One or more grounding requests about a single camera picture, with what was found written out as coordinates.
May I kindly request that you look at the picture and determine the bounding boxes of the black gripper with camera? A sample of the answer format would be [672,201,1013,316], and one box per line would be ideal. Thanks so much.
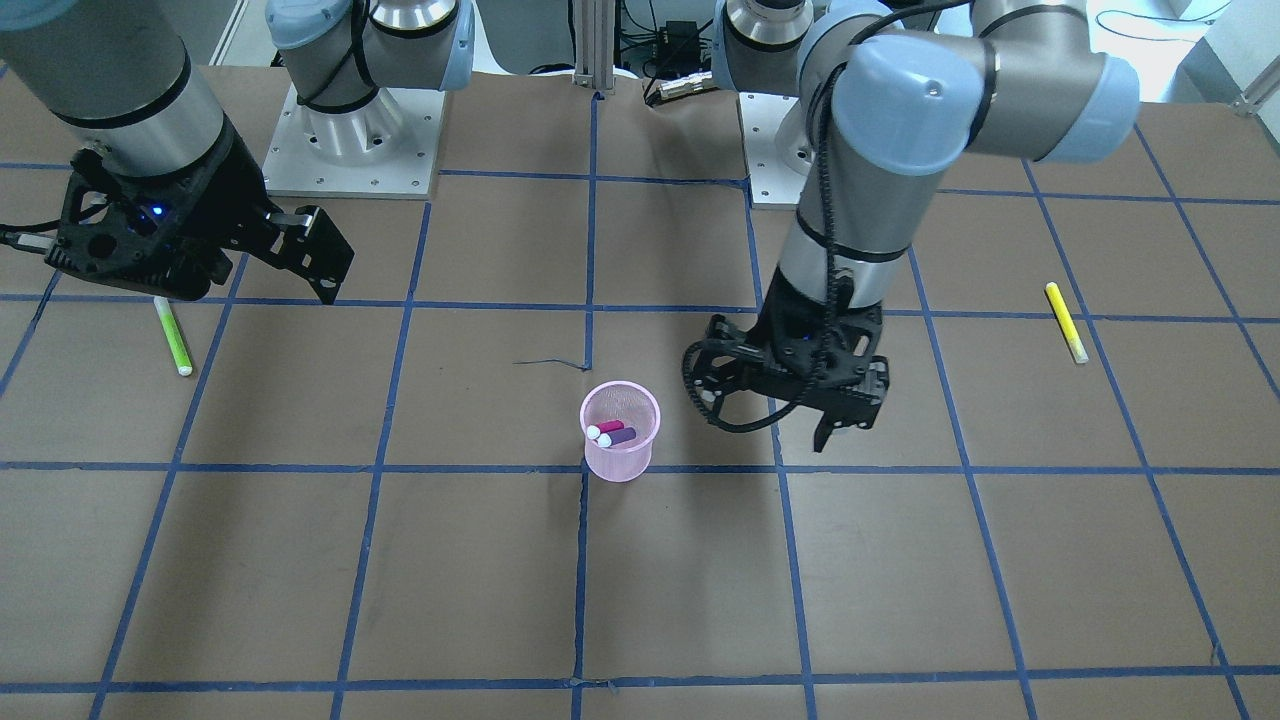
[44,120,355,306]

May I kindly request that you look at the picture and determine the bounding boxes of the purple pen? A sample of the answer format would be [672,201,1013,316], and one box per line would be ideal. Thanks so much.
[595,427,637,448]

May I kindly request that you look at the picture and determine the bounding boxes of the grey robot arm near window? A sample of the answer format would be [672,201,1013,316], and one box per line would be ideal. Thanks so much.
[3,1,476,305]

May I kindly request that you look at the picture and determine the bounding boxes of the green pen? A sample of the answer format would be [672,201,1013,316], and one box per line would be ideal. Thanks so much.
[152,296,195,377]

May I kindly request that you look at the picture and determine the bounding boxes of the pink pen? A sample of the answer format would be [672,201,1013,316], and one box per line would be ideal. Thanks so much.
[584,419,626,439]

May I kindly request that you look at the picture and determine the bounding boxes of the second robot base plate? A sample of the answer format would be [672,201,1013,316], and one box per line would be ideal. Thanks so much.
[739,92,813,210]

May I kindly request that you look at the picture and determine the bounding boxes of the yellow pen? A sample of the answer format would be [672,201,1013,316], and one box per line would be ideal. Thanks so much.
[1044,281,1089,365]

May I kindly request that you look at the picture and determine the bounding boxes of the aluminium frame post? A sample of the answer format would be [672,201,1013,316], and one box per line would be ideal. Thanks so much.
[570,0,617,99]

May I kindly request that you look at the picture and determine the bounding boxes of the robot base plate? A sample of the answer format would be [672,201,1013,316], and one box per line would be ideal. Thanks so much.
[262,88,449,201]

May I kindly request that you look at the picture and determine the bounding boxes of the pink mesh cup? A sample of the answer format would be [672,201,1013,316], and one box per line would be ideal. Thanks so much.
[579,380,660,483]

